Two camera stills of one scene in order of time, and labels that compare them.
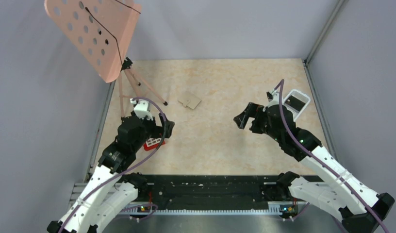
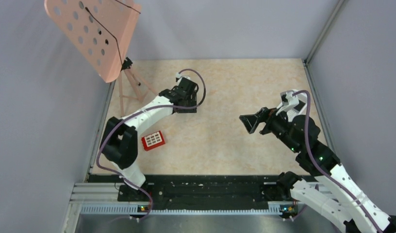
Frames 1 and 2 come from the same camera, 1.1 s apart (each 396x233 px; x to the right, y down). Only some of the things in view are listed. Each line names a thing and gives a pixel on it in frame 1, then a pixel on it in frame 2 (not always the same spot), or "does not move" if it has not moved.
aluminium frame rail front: x=181 y=209 does not move
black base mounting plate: x=208 y=191 does not move
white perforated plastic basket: x=297 y=102 does not move
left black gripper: x=164 y=131 -> x=192 y=99
